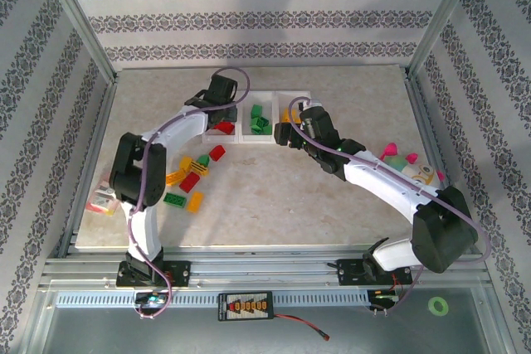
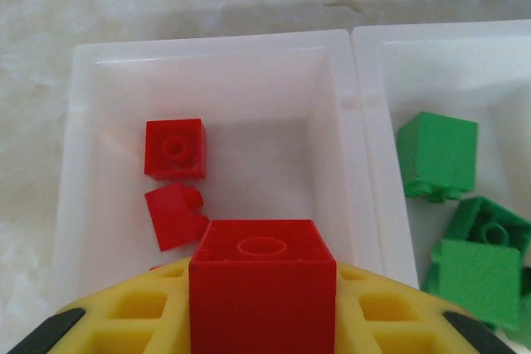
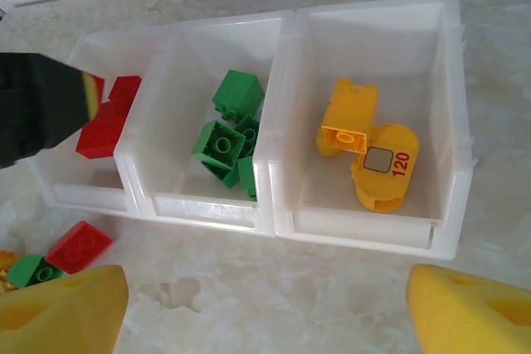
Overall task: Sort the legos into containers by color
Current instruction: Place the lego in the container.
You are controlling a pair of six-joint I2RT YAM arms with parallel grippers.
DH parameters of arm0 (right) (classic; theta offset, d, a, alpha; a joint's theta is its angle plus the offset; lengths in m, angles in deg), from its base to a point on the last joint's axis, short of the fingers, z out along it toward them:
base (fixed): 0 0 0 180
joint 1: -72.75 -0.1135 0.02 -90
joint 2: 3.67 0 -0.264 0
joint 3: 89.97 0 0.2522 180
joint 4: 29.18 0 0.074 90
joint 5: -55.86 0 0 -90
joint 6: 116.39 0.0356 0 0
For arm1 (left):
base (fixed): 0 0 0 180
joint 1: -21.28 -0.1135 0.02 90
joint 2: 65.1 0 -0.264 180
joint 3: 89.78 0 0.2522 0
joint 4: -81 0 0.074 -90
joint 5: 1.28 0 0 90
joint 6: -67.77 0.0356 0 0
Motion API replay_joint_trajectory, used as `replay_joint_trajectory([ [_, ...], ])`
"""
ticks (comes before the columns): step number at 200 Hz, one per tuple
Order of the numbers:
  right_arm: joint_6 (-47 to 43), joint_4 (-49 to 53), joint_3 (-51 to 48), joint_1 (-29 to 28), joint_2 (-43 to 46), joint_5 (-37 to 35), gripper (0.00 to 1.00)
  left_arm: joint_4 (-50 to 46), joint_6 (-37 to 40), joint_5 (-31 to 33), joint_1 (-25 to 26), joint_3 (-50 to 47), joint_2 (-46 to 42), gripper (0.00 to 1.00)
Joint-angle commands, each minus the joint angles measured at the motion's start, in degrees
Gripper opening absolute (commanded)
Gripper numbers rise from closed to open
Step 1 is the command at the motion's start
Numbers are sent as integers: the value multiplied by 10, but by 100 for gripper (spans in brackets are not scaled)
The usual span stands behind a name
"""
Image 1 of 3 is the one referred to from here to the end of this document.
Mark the yellow rectangular lego brick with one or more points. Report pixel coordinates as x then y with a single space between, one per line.
286 115
195 202

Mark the green sloped lego brick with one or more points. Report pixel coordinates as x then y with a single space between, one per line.
256 110

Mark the small green lego brick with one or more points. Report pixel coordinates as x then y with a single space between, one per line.
257 130

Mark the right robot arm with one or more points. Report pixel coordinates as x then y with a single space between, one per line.
386 188

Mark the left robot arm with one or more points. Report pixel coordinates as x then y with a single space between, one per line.
182 126

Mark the red sloped lego brick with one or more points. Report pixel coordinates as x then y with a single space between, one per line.
217 152

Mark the green rounded lego piece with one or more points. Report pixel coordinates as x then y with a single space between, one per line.
203 159

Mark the yellow black striped lego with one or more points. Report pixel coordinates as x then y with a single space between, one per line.
200 169

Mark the yellow square lego brick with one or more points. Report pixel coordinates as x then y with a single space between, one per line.
186 163

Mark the orange-yellow long lego brick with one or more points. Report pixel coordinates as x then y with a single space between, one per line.
174 178

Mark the white pink plush toy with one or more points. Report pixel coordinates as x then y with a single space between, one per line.
398 163

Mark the pink white product package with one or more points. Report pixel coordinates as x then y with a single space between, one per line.
99 202

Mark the black power distribution board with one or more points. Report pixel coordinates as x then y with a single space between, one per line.
245 306

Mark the small circuit board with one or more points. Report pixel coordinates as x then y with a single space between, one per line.
383 298
151 299

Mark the green tape roll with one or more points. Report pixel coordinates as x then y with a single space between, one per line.
431 306

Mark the grey metal panel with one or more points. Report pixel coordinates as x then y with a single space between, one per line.
166 337

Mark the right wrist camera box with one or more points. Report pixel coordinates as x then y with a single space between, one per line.
315 103

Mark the aluminium side rail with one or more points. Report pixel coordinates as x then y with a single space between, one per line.
99 130
427 130

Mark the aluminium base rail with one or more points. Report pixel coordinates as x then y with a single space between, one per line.
265 267

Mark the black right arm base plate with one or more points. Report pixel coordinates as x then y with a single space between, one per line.
348 271

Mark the aluminium frame post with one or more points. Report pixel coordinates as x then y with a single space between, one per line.
79 22
444 18

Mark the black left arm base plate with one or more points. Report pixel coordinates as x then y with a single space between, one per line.
180 273

